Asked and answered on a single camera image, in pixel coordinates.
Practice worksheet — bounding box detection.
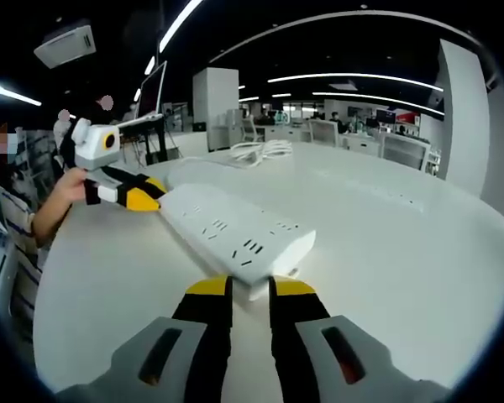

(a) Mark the person's striped shirt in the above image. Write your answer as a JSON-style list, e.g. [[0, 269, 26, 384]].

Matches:
[[0, 167, 48, 303]]

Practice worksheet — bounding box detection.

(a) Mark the ceiling air conditioner unit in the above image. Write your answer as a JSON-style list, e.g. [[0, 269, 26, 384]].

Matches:
[[33, 23, 98, 70]]

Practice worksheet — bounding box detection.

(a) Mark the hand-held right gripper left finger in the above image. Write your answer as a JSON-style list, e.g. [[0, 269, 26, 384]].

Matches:
[[56, 275, 234, 403]]

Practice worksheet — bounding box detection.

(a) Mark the silver computer monitor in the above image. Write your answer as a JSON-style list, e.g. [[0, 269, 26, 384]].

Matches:
[[137, 60, 169, 123]]

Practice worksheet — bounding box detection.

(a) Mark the white office chair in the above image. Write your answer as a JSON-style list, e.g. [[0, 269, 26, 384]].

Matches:
[[308, 119, 342, 149], [240, 115, 266, 144], [379, 133, 433, 172]]

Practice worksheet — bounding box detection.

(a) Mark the person's left hand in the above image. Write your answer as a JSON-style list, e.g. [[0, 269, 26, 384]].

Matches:
[[45, 167, 90, 213]]

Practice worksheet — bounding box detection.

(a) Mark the black monitor stand table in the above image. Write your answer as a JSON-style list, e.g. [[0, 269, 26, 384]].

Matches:
[[113, 113, 184, 165]]

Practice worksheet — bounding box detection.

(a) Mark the white power strip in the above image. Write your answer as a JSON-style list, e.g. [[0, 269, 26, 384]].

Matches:
[[158, 182, 318, 301]]

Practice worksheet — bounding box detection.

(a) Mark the coiled white cable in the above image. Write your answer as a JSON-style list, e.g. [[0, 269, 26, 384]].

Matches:
[[229, 139, 294, 170]]

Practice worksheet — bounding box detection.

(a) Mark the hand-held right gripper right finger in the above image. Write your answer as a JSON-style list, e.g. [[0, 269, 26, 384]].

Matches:
[[270, 275, 451, 403]]

